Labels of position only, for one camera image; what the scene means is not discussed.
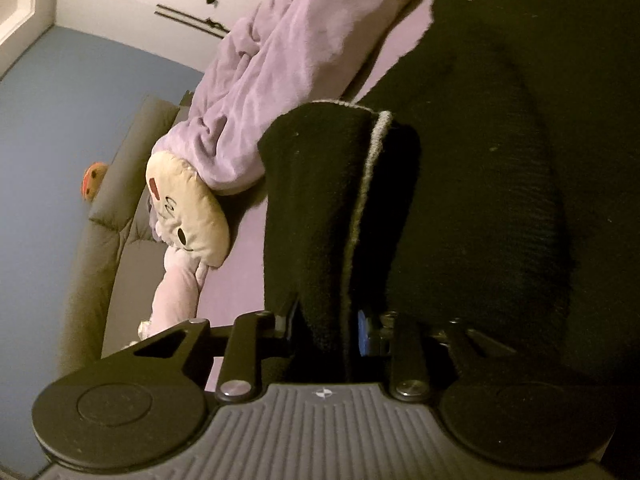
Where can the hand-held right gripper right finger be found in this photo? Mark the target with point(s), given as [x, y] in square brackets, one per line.
[362, 332]

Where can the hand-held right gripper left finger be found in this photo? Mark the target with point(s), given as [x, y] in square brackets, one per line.
[280, 324]

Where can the black knit sweater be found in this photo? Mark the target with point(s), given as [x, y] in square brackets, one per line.
[475, 170]

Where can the cream plush face pillow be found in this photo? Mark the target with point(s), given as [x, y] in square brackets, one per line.
[187, 210]

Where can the grey padded headboard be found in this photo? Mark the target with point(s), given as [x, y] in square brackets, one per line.
[120, 210]

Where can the orange plush toy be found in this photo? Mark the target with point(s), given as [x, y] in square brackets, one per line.
[95, 182]

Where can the purple fleece blanket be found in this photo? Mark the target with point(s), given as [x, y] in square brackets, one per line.
[270, 75]

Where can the white window frame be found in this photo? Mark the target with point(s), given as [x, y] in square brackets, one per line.
[22, 0]

